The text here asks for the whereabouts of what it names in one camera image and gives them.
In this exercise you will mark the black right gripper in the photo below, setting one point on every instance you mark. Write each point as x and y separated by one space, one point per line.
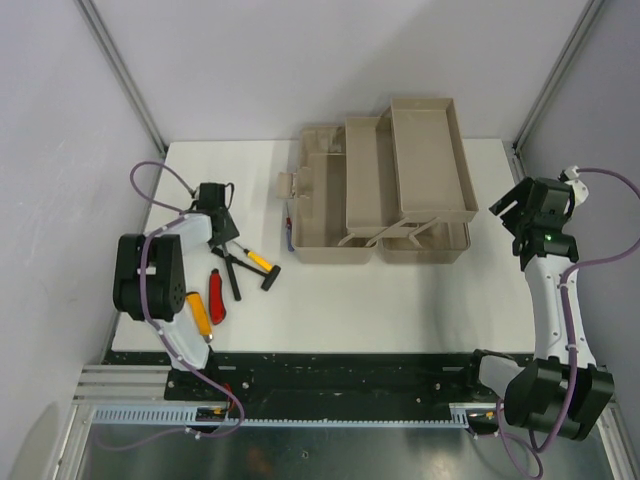
520 194

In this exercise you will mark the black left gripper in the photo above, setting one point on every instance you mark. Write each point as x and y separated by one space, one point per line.
230 232

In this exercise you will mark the black pen tool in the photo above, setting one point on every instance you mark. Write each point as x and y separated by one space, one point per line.
230 275

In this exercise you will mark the black T-handle wrench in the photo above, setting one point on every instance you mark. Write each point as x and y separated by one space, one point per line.
269 277

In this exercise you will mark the red handled tool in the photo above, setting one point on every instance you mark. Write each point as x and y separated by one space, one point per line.
217 307

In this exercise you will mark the translucent brown plastic toolbox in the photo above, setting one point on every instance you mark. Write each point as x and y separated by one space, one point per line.
397 184

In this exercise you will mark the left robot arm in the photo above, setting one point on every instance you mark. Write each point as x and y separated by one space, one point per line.
149 280

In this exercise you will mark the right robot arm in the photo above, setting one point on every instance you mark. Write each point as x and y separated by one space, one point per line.
562 391

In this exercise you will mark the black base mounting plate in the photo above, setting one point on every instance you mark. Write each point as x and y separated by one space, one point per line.
341 407

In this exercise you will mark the right aluminium frame post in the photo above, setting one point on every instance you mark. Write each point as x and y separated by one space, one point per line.
576 40

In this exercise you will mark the aluminium frame post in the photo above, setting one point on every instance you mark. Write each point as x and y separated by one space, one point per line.
576 40
114 59

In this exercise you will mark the yellow black handled tool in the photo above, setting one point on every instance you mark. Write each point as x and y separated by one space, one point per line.
254 257

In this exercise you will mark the left aluminium frame post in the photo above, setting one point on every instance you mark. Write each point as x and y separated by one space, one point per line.
114 59

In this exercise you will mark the white slotted cable duct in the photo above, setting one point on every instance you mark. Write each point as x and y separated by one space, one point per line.
453 415

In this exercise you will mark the aluminium front rail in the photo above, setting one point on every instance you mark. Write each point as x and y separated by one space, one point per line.
125 385

